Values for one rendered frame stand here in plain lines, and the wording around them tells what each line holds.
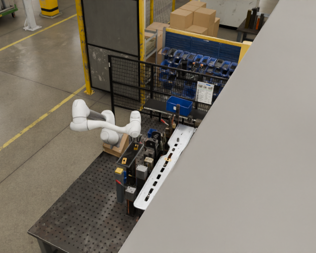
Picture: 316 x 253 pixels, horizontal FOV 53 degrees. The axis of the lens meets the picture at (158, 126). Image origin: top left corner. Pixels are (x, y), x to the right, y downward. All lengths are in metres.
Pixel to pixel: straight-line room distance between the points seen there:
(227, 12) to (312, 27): 9.59
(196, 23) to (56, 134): 4.16
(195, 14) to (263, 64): 7.60
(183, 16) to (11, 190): 4.95
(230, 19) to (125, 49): 4.91
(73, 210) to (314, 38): 3.35
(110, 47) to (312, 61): 5.57
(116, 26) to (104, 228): 3.35
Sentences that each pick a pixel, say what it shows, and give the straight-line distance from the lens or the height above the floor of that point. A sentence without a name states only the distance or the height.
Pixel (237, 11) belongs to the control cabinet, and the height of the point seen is 0.53.
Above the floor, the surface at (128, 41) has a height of 1.28.
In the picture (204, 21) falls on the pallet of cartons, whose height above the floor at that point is 0.87.
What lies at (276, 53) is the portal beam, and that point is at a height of 3.33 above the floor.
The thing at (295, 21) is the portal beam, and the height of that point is 3.33.
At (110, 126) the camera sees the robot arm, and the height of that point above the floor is 1.51.
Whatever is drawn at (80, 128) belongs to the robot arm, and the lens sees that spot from 3.22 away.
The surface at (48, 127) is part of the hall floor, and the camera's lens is 5.75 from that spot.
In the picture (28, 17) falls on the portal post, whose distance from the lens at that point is 9.84.
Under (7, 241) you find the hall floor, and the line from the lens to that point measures 4.35.
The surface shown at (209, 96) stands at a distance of 4.07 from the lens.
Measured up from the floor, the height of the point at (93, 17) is 1.55.
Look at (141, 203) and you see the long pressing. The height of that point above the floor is 1.00.
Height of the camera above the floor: 3.40
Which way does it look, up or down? 38 degrees down
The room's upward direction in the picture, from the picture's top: 2 degrees clockwise
